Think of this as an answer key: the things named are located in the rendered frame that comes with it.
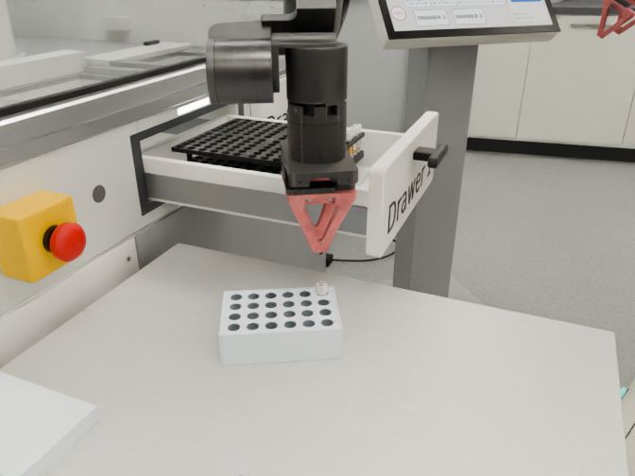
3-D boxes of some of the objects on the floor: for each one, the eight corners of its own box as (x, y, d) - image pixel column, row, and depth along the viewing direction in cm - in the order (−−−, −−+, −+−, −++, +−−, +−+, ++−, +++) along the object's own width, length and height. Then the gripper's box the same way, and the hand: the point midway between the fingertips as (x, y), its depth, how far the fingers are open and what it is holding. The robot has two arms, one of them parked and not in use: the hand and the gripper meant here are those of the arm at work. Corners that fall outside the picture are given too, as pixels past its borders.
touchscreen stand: (523, 348, 182) (592, 11, 137) (400, 380, 169) (430, 17, 123) (443, 276, 224) (474, 0, 179) (338, 296, 211) (344, 3, 166)
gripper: (363, 110, 49) (358, 265, 55) (343, 86, 58) (340, 223, 65) (284, 112, 48) (289, 270, 55) (277, 88, 57) (282, 227, 64)
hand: (317, 237), depth 59 cm, fingers open, 3 cm apart
